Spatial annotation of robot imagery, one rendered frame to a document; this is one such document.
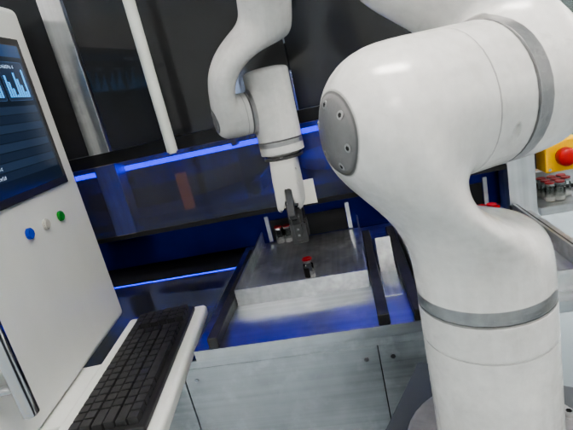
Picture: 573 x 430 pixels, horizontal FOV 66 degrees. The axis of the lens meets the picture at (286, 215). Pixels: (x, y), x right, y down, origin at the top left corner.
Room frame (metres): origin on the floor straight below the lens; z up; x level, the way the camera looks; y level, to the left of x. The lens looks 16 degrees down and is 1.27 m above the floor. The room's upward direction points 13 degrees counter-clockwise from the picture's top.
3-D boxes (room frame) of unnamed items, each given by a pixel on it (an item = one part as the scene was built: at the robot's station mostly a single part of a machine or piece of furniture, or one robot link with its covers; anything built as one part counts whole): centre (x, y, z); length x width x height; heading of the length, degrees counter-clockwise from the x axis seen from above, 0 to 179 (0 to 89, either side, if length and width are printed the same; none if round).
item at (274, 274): (0.95, -0.02, 0.90); 0.34 x 0.26 x 0.04; 171
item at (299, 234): (0.82, -0.02, 1.00); 0.03 x 0.03 x 0.07; 81
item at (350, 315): (0.85, -0.18, 0.87); 0.70 x 0.48 x 0.02; 81
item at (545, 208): (1.00, -0.65, 0.87); 0.14 x 0.13 x 0.02; 171
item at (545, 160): (0.97, -0.62, 1.00); 0.08 x 0.07 x 0.07; 171
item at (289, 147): (0.85, -0.02, 1.16); 0.09 x 0.08 x 0.03; 171
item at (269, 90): (0.85, -0.02, 1.24); 0.09 x 0.08 x 0.13; 106
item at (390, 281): (0.77, -0.17, 0.91); 0.14 x 0.03 x 0.06; 170
